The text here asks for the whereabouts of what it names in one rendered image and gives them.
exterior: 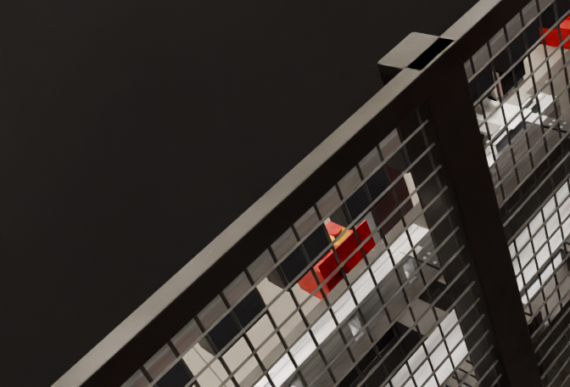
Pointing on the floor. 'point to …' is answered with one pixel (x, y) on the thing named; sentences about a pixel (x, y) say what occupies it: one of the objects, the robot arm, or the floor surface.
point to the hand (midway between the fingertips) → (484, 104)
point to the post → (466, 215)
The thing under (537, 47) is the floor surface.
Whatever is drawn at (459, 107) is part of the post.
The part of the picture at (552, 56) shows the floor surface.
